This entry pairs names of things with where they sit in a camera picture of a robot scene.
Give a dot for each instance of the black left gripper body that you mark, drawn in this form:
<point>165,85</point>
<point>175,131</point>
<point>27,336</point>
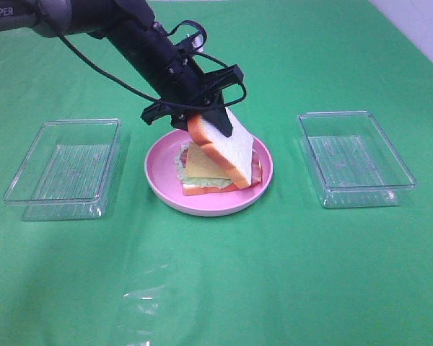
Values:
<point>182,86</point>

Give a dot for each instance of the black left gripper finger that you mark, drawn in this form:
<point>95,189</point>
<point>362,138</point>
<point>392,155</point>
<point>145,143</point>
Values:
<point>179,120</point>
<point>217,116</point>

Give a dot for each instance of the bread slice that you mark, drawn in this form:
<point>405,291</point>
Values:
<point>196,191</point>
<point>232,154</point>

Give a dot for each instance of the yellow cheese slice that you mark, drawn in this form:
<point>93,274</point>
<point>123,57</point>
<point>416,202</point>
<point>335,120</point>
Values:
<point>199,165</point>

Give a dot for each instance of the green lettuce leaf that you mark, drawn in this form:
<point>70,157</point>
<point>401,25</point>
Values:
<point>197,182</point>

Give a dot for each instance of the bacon strip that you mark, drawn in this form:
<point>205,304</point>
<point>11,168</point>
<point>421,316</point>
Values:
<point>256,169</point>

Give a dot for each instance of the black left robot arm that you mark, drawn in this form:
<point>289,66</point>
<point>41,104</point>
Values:
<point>130,26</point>

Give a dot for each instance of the pink round plate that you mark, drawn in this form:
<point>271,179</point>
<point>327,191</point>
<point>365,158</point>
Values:
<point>162,177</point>

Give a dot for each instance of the left clear plastic tray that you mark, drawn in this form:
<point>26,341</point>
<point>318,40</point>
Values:
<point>68,171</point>

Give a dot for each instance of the clear plastic tray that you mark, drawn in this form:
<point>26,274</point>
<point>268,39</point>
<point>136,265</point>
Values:
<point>68,171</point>
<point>351,161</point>

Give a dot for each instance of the right clear plastic tray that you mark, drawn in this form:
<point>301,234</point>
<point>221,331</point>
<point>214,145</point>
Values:
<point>351,161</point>

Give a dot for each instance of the green tablecloth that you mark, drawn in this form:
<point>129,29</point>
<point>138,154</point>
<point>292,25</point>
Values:
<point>285,271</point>

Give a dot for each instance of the clear plastic film sheet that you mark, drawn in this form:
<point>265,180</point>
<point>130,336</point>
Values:
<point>137,317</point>

